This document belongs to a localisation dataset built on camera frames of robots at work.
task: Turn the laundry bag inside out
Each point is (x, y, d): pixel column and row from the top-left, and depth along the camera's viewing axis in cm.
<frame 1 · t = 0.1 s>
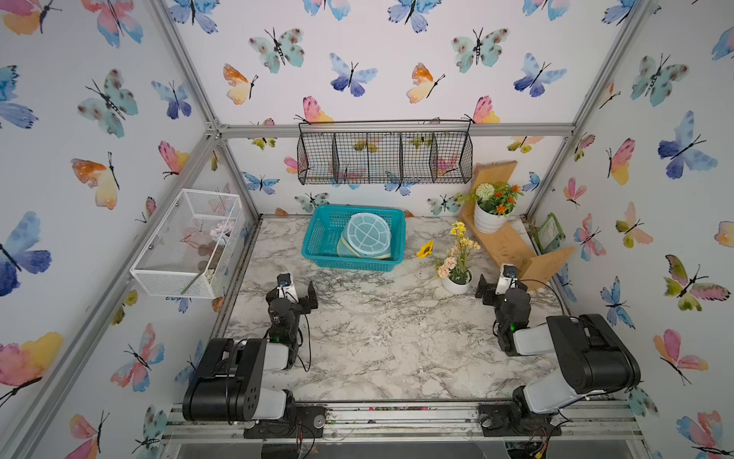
left hand: (298, 280, 90), fingers open
right hand: (502, 274, 91), fingers open
teal mesh laundry bag: (367, 235, 107), point 8 cm above the table
teal plastic basket: (327, 222, 116), point 4 cm above the table
wooden zigzag shelf: (511, 246, 109), point 3 cm above the table
white pot orange flowers: (494, 204, 99), point 20 cm above the table
white pot yellow pink flowers: (455, 268, 92), point 13 cm above the table

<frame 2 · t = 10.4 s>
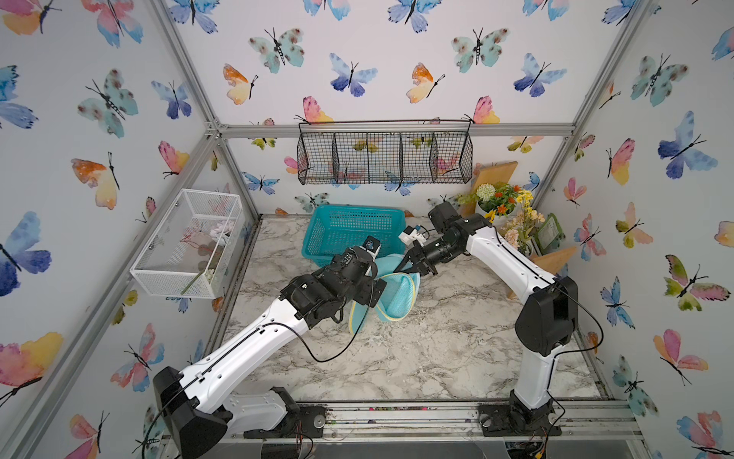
left hand: (366, 271, 73), fingers open
right hand: (398, 272, 75), fingers closed
teal mesh laundry bag: (398, 299, 72), point 24 cm above the table
white pot yellow pink flowers: (519, 228, 89), point 23 cm above the table
the other named things where they were.

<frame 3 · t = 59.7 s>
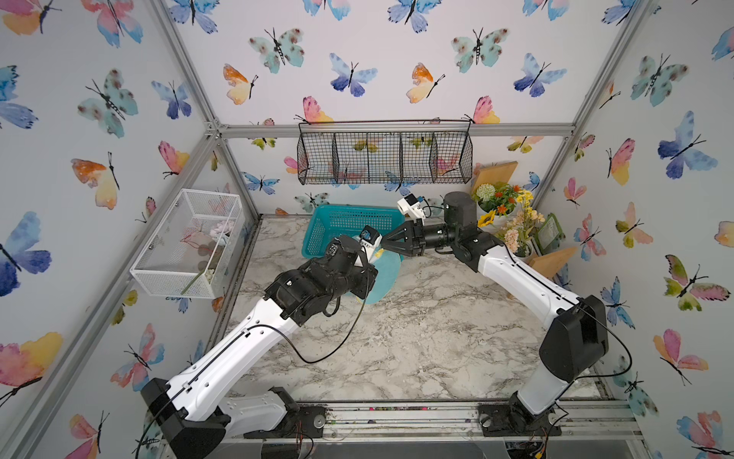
left hand: (372, 264, 69), fingers closed
right hand: (385, 244, 67), fingers open
teal mesh laundry bag: (388, 266, 74), point 28 cm above the table
the other named things where they were.

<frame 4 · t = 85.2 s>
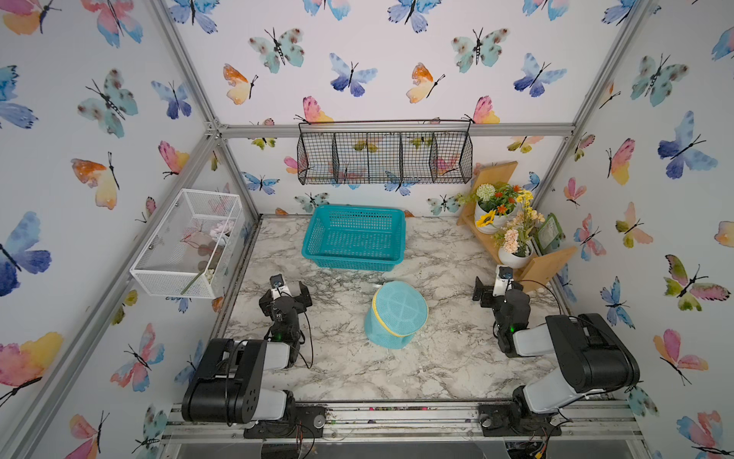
left hand: (288, 283, 90), fingers open
right hand: (496, 275, 91), fingers open
teal mesh laundry bag: (399, 310, 84), point 11 cm above the table
the other named things where they were.

